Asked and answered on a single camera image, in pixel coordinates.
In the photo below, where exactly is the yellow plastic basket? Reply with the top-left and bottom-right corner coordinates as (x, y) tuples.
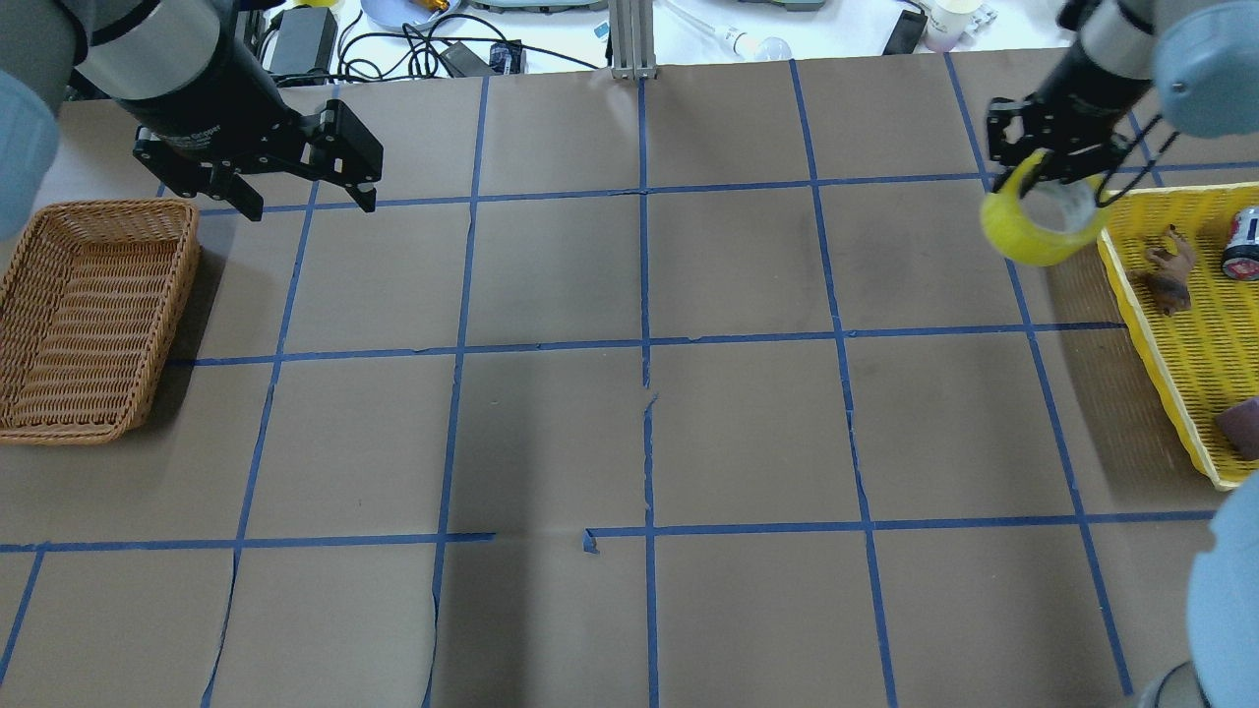
(1097, 181), (1258, 490)

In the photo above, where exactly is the brown wicker basket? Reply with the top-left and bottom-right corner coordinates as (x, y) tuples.
(1, 198), (201, 446)

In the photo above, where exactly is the black power adapter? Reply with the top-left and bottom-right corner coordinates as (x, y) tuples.
(266, 6), (337, 87)

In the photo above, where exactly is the small dark can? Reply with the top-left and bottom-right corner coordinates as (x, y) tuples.
(1220, 207), (1258, 282)

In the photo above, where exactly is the blue plate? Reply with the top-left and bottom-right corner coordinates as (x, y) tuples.
(360, 0), (465, 31)

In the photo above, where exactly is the yellow tape roll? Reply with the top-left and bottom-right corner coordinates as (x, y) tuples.
(980, 147), (1108, 267)

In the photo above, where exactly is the white paper cup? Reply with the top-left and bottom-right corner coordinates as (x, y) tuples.
(923, 0), (985, 53)

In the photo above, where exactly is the aluminium frame post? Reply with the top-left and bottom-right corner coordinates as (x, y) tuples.
(607, 0), (658, 81)

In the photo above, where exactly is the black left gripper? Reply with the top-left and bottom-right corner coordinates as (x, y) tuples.
(116, 39), (384, 220)

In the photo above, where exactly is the brown toy animal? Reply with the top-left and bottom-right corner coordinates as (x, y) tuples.
(1128, 224), (1199, 317)

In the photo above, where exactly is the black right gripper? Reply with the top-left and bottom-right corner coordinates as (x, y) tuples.
(986, 42), (1147, 207)

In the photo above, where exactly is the purple foam block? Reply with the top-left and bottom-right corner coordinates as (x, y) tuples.
(1214, 396), (1258, 461)

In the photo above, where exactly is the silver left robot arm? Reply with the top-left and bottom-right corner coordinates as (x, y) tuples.
(1, 1), (384, 239)

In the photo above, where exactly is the light bulb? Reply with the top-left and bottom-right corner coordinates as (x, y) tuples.
(718, 26), (793, 62)

